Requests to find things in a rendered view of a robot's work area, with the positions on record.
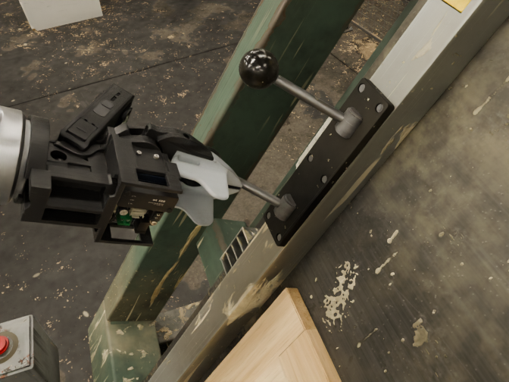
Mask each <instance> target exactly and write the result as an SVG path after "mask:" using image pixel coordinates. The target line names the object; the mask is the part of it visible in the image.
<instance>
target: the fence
mask: <svg viewBox="0 0 509 382"><path fill-rule="evenodd" d="M508 16H509V0H471V1H470V3H469V4H468V5H467V7H466V8H465V9H464V10H463V11H462V13H461V12H459V11H458V10H456V9H455V8H453V7H452V6H450V5H449V4H448V3H446V2H444V1H443V0H428V1H427V2H426V4H425V5H424V6H423V7H422V9H421V10H420V12H419V13H418V15H417V16H416V17H415V18H414V20H413V21H412V22H411V24H410V26H409V27H408V28H407V29H406V30H405V32H404V33H403V35H402V36H401V38H400V39H399V40H398V41H397V43H396V44H395V46H394V47H393V48H392V50H391V51H390V53H389V54H388V55H387V56H386V58H385V59H384V61H383V62H382V63H381V65H380V66H379V67H378V69H377V70H376V72H375V73H374V75H373V76H372V77H371V78H370V81H371V82H372V83H373V84H374V85H375V86H376V87H377V88H378V89H379V90H380V91H381V92H382V94H383V95H384V96H385V97H386V98H387V99H388V100H389V101H390V102H391V103H392V104H393V105H394V106H395V109H394V110H393V112H392V113H391V114H390V115H389V116H388V118H387V119H386V120H385V122H384V123H383V124H382V126H381V127H380V128H379V129H378V130H377V131H376V132H375V134H374V135H373V136H372V138H371V139H370V140H369V142H368V143H367V144H366V145H365V147H363V149H362V150H361V151H360V153H359V154H358V155H357V157H356V158H355V159H354V160H353V162H352V163H351V164H350V165H349V166H348V168H347V169H346V170H345V172H344V173H343V174H342V176H341V177H340V178H339V179H338V180H337V181H336V183H335V184H334V185H333V187H332V188H331V189H330V190H329V192H328V193H327V194H326V195H325V196H324V197H323V199H322V200H321V201H320V203H319V204H318V205H317V207H316V208H315V209H314V210H313V211H312V212H311V214H310V215H309V216H308V218H307V219H306V220H305V222H304V223H303V224H302V225H301V226H300V227H299V229H298V230H297V231H296V233H295V234H294V235H293V237H292V238H291V239H290V241H288V242H287V244H286V245H285V246H277V245H276V243H275V241H274V239H273V237H272V235H271V233H270V230H269V228H268V226H267V224H266V222H265V223H264V224H263V226H262V227H261V229H260V230H259V231H258V232H257V234H256V235H255V236H254V238H253V240H252V241H251V242H250V243H249V244H248V246H247V247H246V249H245V250H244V252H243V253H242V254H241V255H240V257H239V258H238V260H237V261H236V263H235V264H234V265H233V266H232V268H231V269H230V271H229V272H228V273H227V275H226V276H225V278H224V279H223V280H222V281H221V283H220V284H219V286H218V287H217V288H216V290H215V291H214V292H213V294H212V295H211V297H210V298H209V300H208V301H207V302H206V303H205V305H204V306H203V307H202V309H201V311H200V312H199V313H198V314H197V315H196V317H195V318H194V320H193V321H192V323H191V324H190V325H189V326H188V328H187V329H186V331H185V332H184V333H183V335H182V336H181V337H180V339H179V340H178V341H177V343H176V344H175V346H174V347H173V348H172V349H171V351H170V352H169V354H168V355H167V357H166V358H165V360H163V362H162V363H161V365H160V366H159V367H158V369H157V371H156V372H155V373H154V374H153V375H152V377H151V378H150V380H149V381H148V382H198V381H199V380H200V378H201V377H202V376H203V375H204V374H205V372H206V371H207V370H208V369H209V368H210V367H211V366H212V365H213V363H214V362H215V361H216V360H217V358H218V357H219V356H220V355H221V353H222V352H223V351H224V350H225V349H226V347H228V345H229V344H230V343H231V342H232V341H233V340H234V339H235V337H236V336H237V335H238V334H239V332H240V331H241V330H242V329H243V327H244V326H245V325H246V324H247V323H248V322H249V321H250V320H251V318H252V317H253V316H254V315H255V314H256V312H257V311H258V310H259V309H260V308H261V306H262V305H263V304H264V303H265V302H266V301H267V300H268V299H269V297H270V296H271V295H272V294H273V292H274V291H275V290H276V289H277V287H278V286H279V285H280V284H281V283H282V282H283V281H284V280H285V279H286V277H287V276H288V275H289V274H290V272H291V271H292V270H293V269H294V268H295V266H296V265H297V264H298V263H299V262H300V261H301V260H302V259H303V258H304V256H305V255H306V254H307V253H308V251H309V250H310V249H311V248H312V246H313V245H314V244H315V243H316V242H317V241H318V240H319V238H320V237H321V236H322V235H323V234H324V233H325V231H326V230H327V229H328V228H329V226H330V225H331V224H332V223H333V222H334V220H335V219H337V217H338V216H339V215H340V214H341V213H342V211H343V210H344V209H345V208H346V206H347V205H348V204H349V203H350V202H351V200H352V199H353V198H354V197H355V196H356V195H357V194H358V193H359V192H360V190H361V189H362V188H363V187H364V185H365V184H366V183H367V182H368V180H369V179H370V178H371V177H372V176H373V175H374V174H375V173H376V171H377V170H378V169H379V168H380V167H381V165H382V164H383V163H384V162H385V161H386V159H387V158H388V157H389V156H390V155H391V154H392V153H393V152H394V150H395V149H396V148H397V147H398V145H399V144H400V143H401V142H402V140H403V139H404V138H405V137H406V136H407V135H408V134H409V133H410V132H411V130H412V129H413V128H414V127H415V125H416V124H417V123H418V122H419V121H420V119H421V118H422V117H423V116H424V115H425V113H427V112H428V110H429V109H430V108H431V107H432V105H433V104H434V103H435V102H436V101H437V99H438V98H439V97H440V96H441V95H442V93H443V92H444V91H445V90H446V89H447V88H448V87H449V86H450V84H451V83H452V82H453V81H454V79H455V78H456V77H457V76H458V74H459V73H460V72H461V71H462V70H463V69H464V68H465V67H466V66H467V64H468V63H469V62H470V61H471V59H472V58H473V57H474V56H475V55H476V53H477V52H478V51H479V50H480V49H481V48H482V47H483V46H484V44H485V43H486V42H487V41H488V40H489V38H490V37H491V36H492V35H493V33H494V32H495V31H496V30H497V29H498V28H499V27H500V26H501V24H502V23H503V22H504V21H505V20H506V18H507V17H508Z"/></svg>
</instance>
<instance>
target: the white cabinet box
mask: <svg viewBox="0 0 509 382"><path fill-rule="evenodd" d="M19 2H20V4H21V7H22V9H23V11H24V13H25V15H26V17H27V20H28V21H29V24H30V26H31V28H32V30H33V31H34V30H37V31H39V30H44V29H48V28H52V27H58V26H61V25H65V24H69V23H74V22H78V21H81V20H88V19H91V18H95V17H100V16H103V14H102V11H101V5H100V2H99V0H19Z"/></svg>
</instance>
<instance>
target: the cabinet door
mask: <svg viewBox="0 0 509 382"><path fill-rule="evenodd" d="M205 382H342V381H341V379H340V377H339V375H338V373H337V371H336V368H335V366H334V364H333V362H332V360H331V358H330V357H329V353H328V352H327V350H326V347H325V346H324V344H323V341H322V339H321V337H320V335H319V333H318V331H317V329H316V327H315V324H314V322H313V320H312V318H311V316H310V314H309V312H308V309H307V307H306V305H305V303H304V301H303V299H302V297H301V294H300V292H299V291H298V288H285V289H284V290H283V291H282V292H281V294H280V295H279V296H278V297H277V298H276V300H275V301H274V302H273V303H272V304H271V306H270V307H269V308H268V309H267V310H266V311H265V313H263V314H262V316H261V317H260V318H259V319H258V320H257V321H256V323H255V324H254V325H253V326H252V327H251V329H250V330H249V331H248V332H247V333H246V335H245V336H244V337H243V338H242V339H241V340H240V341H239V342H238V343H237V344H236V346H235V347H234V348H233V349H232V351H231V352H230V353H229V354H228V355H227V356H226V358H225V359H224V360H223V361H222V362H221V363H220V364H219V365H218V366H217V368H216V369H215V370H214V371H213V372H212V374H211V375H210V376H209V377H208V378H207V380H206V381H205Z"/></svg>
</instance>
